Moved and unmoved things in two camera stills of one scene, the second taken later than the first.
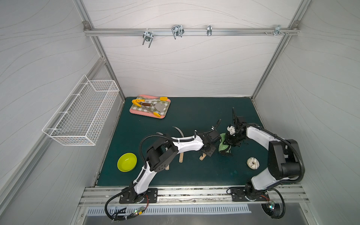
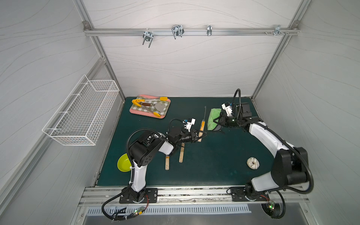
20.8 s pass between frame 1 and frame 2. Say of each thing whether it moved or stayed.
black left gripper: moved
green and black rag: moved
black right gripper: moved
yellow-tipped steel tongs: stayed
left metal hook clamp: stayed
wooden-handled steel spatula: stayed
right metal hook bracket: stayed
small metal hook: stayed
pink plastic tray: stayed
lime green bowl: stayed
